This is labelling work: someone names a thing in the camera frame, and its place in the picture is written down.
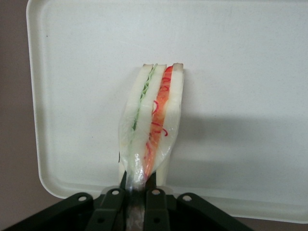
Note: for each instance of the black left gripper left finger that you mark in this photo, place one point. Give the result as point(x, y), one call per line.
point(113, 199)

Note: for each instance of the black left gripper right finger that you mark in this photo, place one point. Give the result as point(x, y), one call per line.
point(155, 202)

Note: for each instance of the triangular sandwich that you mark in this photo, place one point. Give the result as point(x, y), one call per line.
point(146, 115)

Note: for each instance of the cream rectangular tray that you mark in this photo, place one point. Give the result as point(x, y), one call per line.
point(216, 96)

